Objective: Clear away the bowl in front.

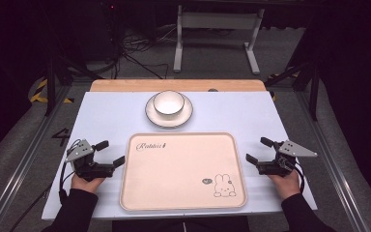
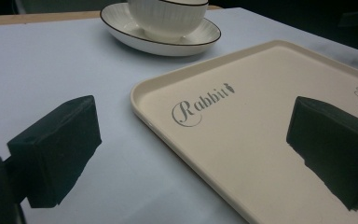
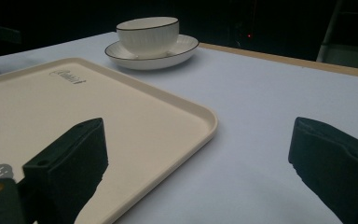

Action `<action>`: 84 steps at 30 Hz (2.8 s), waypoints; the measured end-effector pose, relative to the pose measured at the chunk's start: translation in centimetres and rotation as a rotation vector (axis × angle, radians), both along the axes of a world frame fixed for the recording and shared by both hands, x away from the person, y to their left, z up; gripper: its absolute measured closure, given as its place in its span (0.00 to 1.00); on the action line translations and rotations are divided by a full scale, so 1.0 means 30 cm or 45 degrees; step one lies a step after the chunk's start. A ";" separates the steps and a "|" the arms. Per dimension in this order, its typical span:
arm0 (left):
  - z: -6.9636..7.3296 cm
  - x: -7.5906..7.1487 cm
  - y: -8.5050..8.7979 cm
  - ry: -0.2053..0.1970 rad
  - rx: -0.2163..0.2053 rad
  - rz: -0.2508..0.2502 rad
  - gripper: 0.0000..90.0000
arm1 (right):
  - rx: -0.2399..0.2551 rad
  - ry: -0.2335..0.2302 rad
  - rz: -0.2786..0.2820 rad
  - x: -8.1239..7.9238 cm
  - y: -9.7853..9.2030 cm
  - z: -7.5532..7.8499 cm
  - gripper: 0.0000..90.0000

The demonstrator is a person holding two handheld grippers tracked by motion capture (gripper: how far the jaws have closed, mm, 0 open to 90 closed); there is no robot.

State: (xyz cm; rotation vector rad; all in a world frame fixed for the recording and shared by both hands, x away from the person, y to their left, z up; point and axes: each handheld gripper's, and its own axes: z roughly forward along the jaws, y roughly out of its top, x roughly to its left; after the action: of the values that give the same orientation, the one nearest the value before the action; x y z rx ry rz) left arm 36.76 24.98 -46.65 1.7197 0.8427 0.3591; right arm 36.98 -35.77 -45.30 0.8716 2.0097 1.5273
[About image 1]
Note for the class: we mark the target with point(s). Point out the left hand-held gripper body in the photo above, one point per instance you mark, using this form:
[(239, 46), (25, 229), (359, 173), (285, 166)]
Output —
[(87, 169)]

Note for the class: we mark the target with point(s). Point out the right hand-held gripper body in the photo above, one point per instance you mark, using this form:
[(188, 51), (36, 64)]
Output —
[(281, 166)]

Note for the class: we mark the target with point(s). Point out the person's left hand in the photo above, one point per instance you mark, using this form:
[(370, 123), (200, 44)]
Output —
[(85, 185)]

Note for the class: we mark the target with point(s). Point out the person's right hand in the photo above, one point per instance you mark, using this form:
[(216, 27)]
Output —
[(288, 187)]

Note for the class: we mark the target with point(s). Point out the white table cover sheet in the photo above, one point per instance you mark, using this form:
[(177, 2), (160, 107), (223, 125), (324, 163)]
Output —
[(109, 116)]

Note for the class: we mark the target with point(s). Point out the beige tray with rabbit print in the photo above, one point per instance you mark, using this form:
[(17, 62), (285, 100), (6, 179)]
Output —
[(180, 174)]

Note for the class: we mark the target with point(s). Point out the white plate with dark rim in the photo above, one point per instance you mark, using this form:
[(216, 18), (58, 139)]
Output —
[(170, 121)]

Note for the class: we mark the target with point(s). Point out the black tripod stand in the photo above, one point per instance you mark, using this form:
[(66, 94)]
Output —
[(314, 87), (50, 83)]

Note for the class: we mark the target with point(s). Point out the wooden table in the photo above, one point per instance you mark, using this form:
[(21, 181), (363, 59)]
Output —
[(141, 85)]

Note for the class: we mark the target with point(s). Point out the white bowl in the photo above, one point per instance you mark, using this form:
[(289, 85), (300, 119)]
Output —
[(168, 103)]

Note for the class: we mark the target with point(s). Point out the yellow black hazard tape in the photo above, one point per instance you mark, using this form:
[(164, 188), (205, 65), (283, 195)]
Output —
[(37, 93)]

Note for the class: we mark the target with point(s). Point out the black equipment with red light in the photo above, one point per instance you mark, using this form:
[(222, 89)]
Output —
[(111, 29)]

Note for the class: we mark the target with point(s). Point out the aluminium rail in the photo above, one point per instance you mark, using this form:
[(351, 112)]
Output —
[(22, 161), (331, 161)]

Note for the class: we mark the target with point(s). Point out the white metal stand frame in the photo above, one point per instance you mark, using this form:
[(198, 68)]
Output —
[(219, 21)]

